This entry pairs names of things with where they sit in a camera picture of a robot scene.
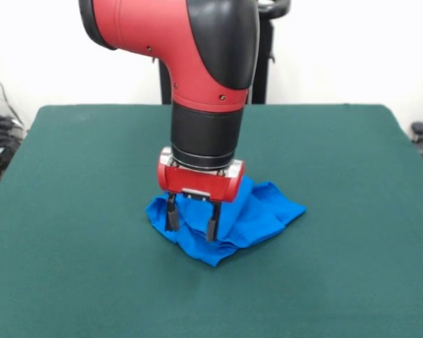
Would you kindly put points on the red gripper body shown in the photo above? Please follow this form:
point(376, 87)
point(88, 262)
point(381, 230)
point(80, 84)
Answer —
point(197, 181)

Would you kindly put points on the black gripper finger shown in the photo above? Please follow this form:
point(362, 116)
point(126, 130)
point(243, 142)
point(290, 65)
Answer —
point(171, 214)
point(212, 225)

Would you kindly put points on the blue shirt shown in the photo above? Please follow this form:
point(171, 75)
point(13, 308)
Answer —
point(261, 218)

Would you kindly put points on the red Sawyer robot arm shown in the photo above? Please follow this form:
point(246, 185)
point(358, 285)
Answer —
point(155, 31)

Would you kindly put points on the dark green table cloth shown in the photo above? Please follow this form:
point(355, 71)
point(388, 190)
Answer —
point(74, 246)

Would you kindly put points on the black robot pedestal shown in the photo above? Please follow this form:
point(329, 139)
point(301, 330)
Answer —
point(262, 70)

